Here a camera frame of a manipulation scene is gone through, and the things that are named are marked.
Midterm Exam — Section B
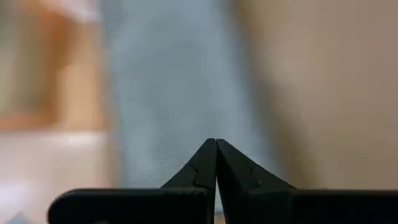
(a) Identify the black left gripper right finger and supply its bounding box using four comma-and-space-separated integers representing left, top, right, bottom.
216, 138, 297, 224

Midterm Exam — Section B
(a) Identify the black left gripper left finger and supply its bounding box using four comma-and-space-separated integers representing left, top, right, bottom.
161, 138, 216, 189

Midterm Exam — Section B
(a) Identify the grey microfiber towel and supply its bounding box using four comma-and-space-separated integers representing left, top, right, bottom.
99, 0, 280, 215

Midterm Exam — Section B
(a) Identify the orange translucent plastic tray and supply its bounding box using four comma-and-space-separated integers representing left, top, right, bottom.
0, 0, 109, 131

